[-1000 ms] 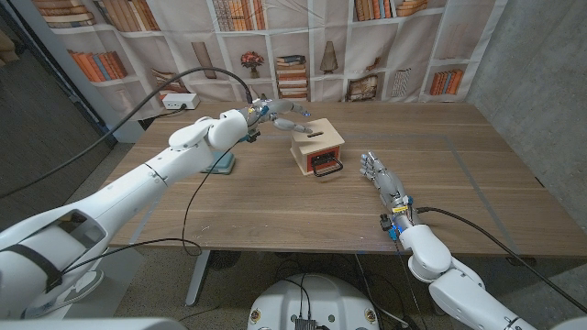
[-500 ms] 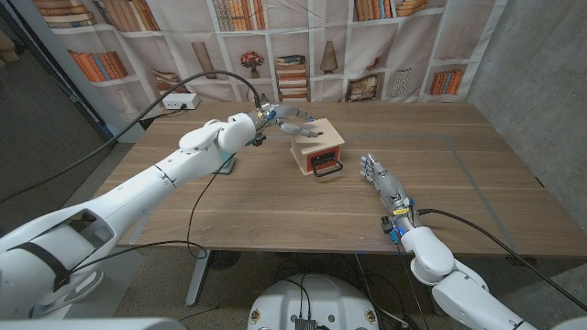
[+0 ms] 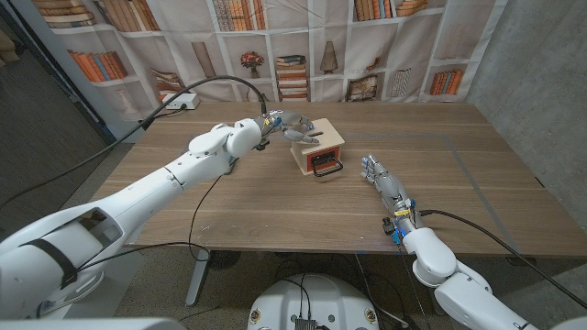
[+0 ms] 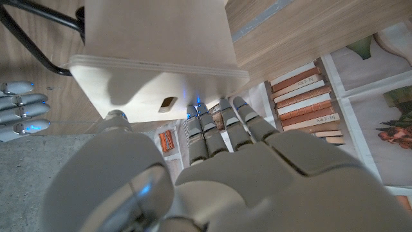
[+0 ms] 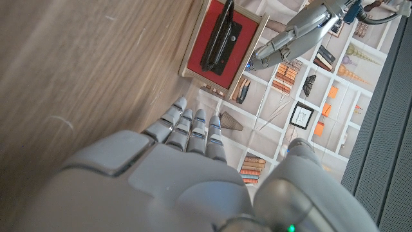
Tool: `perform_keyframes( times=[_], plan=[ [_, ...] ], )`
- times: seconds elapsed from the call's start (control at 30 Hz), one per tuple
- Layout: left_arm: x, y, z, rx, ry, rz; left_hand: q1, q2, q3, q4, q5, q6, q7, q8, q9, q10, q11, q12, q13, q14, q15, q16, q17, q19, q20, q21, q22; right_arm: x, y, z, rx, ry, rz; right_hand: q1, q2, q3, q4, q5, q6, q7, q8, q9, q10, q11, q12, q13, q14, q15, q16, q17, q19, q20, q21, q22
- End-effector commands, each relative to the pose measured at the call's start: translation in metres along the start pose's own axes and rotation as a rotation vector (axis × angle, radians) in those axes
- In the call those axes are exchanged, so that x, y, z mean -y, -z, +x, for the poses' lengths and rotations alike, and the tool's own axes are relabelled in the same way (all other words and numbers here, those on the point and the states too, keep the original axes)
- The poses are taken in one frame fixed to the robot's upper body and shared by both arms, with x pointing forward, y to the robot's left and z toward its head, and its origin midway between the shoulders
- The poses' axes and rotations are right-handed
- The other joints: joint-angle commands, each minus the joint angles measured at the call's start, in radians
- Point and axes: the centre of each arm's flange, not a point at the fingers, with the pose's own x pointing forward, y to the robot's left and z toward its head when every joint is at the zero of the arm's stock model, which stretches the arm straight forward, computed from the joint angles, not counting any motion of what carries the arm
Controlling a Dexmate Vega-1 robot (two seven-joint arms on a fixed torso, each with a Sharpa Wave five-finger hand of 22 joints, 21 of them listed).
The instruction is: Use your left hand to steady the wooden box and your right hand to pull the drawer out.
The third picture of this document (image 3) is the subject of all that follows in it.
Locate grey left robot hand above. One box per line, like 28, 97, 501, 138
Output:
259, 108, 321, 146

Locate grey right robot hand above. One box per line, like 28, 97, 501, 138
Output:
360, 154, 426, 236

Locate red drawer with black handle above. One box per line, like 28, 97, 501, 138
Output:
305, 145, 345, 179

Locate light wooden box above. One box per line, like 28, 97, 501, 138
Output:
290, 117, 346, 177

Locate printed bookshelf backdrop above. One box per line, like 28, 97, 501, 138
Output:
8, 0, 510, 123

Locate white power strip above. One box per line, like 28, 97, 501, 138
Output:
161, 93, 201, 111

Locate white robot torso base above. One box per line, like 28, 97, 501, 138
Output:
246, 273, 381, 330

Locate grey metal table leg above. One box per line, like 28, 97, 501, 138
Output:
185, 249, 212, 307

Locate white floor platform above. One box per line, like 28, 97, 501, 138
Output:
40, 250, 144, 320

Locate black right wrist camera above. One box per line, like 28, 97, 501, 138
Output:
382, 217, 404, 246

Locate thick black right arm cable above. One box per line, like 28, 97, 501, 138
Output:
419, 209, 587, 310

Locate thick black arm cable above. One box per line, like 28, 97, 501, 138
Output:
0, 74, 269, 211
419, 209, 587, 310

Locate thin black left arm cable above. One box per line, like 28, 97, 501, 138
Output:
75, 158, 240, 272

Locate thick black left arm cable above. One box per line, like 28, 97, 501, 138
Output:
0, 74, 269, 211

